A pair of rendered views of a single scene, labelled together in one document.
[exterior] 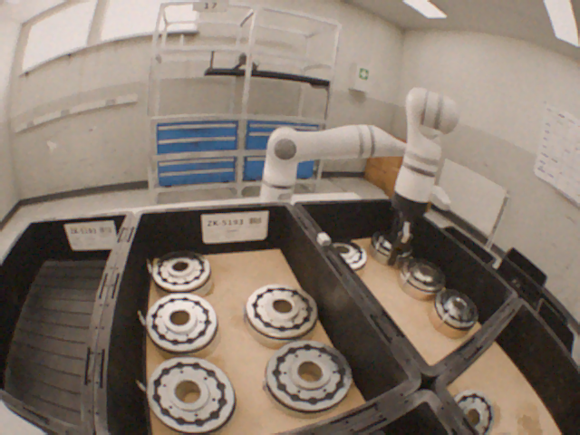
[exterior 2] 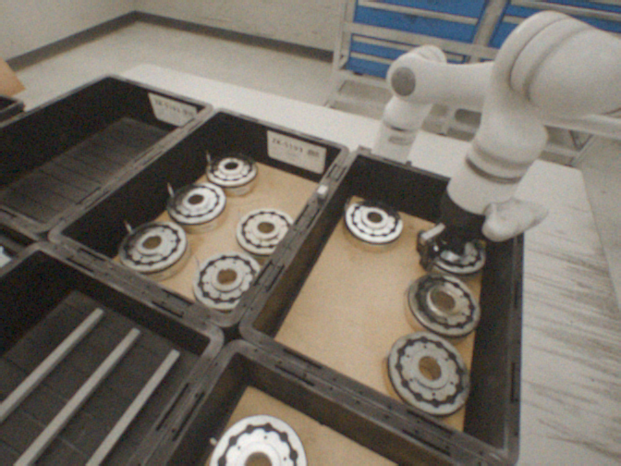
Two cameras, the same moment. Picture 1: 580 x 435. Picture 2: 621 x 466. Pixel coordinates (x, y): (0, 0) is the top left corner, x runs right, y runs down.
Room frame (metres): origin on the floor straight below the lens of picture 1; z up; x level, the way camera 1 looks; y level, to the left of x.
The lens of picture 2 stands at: (0.03, -0.31, 1.28)
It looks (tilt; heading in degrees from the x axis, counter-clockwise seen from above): 49 degrees down; 45
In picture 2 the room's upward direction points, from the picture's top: 4 degrees clockwise
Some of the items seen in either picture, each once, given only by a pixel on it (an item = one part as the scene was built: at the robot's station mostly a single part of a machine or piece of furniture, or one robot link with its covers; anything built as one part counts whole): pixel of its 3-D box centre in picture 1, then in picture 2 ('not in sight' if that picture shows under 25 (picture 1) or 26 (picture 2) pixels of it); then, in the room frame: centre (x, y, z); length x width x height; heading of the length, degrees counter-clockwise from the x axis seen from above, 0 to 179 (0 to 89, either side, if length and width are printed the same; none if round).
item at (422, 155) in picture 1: (423, 129); (524, 101); (0.43, -0.22, 1.12); 0.09 x 0.07 x 0.15; 63
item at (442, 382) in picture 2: (459, 305); (430, 369); (0.25, -0.32, 0.86); 0.05 x 0.05 x 0.01
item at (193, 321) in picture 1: (179, 318); (196, 200); (0.18, 0.13, 0.86); 0.05 x 0.05 x 0.01
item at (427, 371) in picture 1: (410, 255); (404, 259); (0.33, -0.21, 0.92); 0.40 x 0.30 x 0.02; 23
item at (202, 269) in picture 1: (180, 269); (231, 168); (0.29, 0.17, 0.86); 0.10 x 0.10 x 0.01
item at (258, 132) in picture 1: (282, 150); (554, 61); (2.33, 0.15, 0.60); 0.72 x 0.03 x 0.56; 116
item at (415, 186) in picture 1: (425, 181); (497, 186); (0.42, -0.25, 1.02); 0.11 x 0.09 x 0.06; 74
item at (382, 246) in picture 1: (392, 243); (454, 248); (0.46, -0.24, 0.86); 0.10 x 0.10 x 0.01
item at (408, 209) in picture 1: (406, 212); (463, 214); (0.43, -0.23, 0.95); 0.08 x 0.08 x 0.09
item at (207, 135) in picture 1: (196, 152); (409, 34); (1.97, 0.87, 0.60); 0.72 x 0.03 x 0.56; 116
